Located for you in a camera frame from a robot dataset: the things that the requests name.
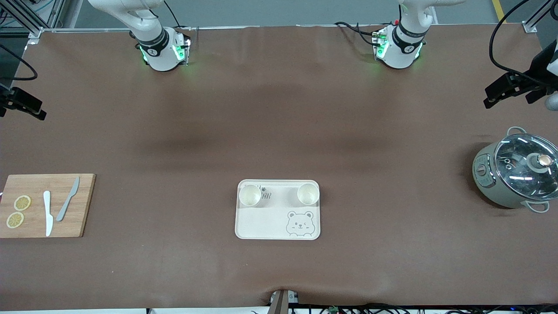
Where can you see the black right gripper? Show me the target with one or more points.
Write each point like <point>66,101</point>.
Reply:
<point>5,99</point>

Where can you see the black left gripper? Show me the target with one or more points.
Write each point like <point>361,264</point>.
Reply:
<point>539,69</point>

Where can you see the white paper-like cup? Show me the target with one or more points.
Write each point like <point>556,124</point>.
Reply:
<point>250,195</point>
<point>308,194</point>

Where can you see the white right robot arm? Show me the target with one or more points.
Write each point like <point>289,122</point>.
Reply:
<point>158,59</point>

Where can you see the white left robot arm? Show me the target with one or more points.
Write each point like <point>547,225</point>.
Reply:
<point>399,54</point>

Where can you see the cream bear print tray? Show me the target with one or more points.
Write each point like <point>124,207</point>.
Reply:
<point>270,222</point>

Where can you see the bamboo cutting board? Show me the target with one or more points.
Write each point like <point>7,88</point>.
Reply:
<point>37,185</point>

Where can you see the glass pot lid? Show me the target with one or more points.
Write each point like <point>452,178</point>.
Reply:
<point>523,168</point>

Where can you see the green electric cooking pot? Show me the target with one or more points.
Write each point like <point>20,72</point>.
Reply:
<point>486,183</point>

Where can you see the yellow lemon slice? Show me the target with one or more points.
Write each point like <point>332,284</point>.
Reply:
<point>15,220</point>
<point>22,203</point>

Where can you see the grey plastic knife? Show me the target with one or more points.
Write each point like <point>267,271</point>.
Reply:
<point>66,203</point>

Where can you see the white plastic knife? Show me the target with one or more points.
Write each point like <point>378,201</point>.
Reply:
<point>48,216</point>

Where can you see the brown table mat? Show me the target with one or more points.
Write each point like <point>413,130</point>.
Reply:
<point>279,109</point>

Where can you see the aluminium frame profile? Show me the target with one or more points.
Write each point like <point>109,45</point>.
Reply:
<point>26,17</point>
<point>529,27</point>

